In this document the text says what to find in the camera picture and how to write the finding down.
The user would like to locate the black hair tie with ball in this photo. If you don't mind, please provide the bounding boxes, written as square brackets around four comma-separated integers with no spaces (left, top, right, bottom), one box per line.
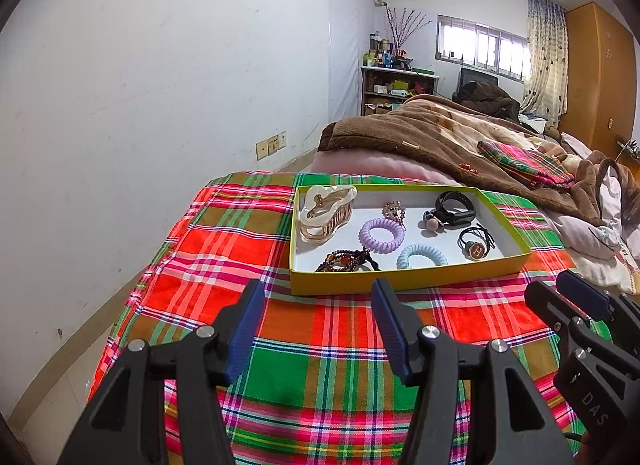
[420,209,443,236]

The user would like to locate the wooden wardrobe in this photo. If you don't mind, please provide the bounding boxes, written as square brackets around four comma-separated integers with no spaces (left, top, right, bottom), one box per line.
[557,1,637,158]

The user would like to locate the pink bed sheet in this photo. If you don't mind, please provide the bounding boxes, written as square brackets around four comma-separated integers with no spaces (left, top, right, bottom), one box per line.
[305,150,451,186]

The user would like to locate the yellow-green shallow box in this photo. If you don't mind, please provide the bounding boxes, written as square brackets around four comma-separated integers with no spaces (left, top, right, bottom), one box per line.
[289,184,532,297]

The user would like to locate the white bedding pile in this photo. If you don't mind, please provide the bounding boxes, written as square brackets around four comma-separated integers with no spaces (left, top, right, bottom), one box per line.
[550,132,640,296]

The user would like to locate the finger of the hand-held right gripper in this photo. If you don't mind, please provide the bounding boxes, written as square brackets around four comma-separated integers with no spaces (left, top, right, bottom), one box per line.
[556,270,640,331]
[524,280,640,361]

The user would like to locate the cream hair claw clip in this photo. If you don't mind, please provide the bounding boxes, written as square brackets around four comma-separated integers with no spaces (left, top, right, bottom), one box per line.
[298,184,358,245]

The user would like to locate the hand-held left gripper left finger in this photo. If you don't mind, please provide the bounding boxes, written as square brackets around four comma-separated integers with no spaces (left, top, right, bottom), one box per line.
[57,279,266,465]

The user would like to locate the dark red bead bracelet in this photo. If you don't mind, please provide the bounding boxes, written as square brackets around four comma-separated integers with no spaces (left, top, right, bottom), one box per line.
[315,248,383,273]

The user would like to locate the black wristband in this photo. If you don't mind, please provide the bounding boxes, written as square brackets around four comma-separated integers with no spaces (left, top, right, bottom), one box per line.
[434,190,478,227]

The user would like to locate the purple spiral hair tie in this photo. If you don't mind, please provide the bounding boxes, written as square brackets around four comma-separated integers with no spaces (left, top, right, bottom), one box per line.
[359,218,405,250]

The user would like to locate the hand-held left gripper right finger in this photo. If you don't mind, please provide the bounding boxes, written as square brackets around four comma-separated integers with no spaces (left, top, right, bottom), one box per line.
[371,277,576,465]

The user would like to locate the light blue spiral hair tie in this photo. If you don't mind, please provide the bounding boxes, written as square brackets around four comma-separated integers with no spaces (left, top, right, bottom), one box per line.
[396,243,447,271]

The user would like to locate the hair tie with brown charm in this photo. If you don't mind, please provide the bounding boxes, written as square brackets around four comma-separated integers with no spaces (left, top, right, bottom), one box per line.
[457,222,496,262]

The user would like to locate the folded plaid cloth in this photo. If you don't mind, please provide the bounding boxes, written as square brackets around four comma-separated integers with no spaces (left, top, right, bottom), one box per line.
[476,140,576,190]

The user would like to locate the brown coat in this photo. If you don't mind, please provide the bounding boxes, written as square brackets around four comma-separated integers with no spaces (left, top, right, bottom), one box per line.
[455,80,521,120]

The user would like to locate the brown plush blanket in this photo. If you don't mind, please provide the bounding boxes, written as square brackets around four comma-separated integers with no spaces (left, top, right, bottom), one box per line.
[319,94,640,226]

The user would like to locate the barred window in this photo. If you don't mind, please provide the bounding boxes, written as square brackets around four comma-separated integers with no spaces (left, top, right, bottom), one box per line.
[436,14,531,81]

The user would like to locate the red green plaid tablecloth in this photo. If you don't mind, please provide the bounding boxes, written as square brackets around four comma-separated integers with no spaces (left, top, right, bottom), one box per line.
[87,170,601,465]

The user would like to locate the pink blossom branches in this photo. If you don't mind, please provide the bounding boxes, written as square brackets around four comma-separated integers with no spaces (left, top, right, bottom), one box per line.
[384,6,432,58]

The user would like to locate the wooden shelf unit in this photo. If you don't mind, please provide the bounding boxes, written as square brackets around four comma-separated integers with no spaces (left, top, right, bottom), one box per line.
[360,65,441,117]

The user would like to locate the patterned curtain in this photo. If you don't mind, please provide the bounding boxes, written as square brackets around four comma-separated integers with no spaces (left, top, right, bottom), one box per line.
[520,0,570,121]

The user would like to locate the cluster of bottles and jars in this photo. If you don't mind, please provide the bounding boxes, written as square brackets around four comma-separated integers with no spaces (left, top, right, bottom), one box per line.
[362,32,416,70]

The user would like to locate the black television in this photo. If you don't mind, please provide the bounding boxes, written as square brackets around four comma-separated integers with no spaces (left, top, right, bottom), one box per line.
[457,66,500,96]

